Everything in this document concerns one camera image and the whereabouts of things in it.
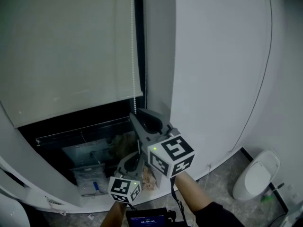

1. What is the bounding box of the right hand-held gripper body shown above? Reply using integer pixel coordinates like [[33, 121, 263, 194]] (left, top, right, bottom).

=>
[[146, 126, 196, 180]]

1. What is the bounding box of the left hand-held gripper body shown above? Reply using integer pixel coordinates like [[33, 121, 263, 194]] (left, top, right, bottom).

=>
[[107, 170, 143, 204]]

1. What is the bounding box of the white bead pull chain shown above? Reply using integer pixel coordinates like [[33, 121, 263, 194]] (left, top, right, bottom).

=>
[[130, 0, 148, 156]]

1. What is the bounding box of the white roller blind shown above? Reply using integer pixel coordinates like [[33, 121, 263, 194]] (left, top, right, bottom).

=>
[[0, 0, 144, 129]]

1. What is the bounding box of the person's left forearm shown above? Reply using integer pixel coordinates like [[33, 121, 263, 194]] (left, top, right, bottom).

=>
[[99, 201, 130, 227]]

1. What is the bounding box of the person's right forearm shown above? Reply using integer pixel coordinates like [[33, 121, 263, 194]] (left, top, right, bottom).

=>
[[175, 173, 214, 214]]

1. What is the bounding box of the crumpled brown material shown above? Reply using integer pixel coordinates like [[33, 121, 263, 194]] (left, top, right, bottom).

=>
[[108, 132, 138, 161]]

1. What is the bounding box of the clear plastic bag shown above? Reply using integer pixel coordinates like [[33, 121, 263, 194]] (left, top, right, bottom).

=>
[[70, 163, 109, 197]]

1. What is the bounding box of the black screen device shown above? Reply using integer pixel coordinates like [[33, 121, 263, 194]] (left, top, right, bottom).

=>
[[125, 207, 177, 227]]

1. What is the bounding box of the person's dark shirt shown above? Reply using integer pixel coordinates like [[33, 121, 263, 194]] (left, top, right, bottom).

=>
[[189, 201, 246, 227]]

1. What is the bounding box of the white toilet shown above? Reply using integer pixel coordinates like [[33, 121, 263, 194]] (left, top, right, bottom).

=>
[[232, 149, 281, 202]]

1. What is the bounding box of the white rounded fixture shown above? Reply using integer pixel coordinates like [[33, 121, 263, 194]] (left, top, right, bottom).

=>
[[0, 192, 31, 227]]

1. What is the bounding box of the white ceramic fixture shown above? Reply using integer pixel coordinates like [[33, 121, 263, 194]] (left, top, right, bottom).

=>
[[283, 197, 303, 227]]

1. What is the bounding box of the blue-handled scraper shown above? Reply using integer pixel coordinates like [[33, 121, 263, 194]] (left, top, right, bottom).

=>
[[81, 181, 109, 198]]

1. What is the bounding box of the black wrist strap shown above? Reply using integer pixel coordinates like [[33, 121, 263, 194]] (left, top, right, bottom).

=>
[[169, 176, 190, 227]]

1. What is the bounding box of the metal window sill rail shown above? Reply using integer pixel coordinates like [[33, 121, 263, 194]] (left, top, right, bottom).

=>
[[35, 116, 131, 148]]

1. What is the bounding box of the black-handled brush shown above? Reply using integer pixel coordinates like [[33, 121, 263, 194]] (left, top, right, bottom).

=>
[[271, 182, 285, 192]]

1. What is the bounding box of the thin black wall cable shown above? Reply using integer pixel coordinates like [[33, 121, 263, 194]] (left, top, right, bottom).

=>
[[228, 0, 273, 153]]

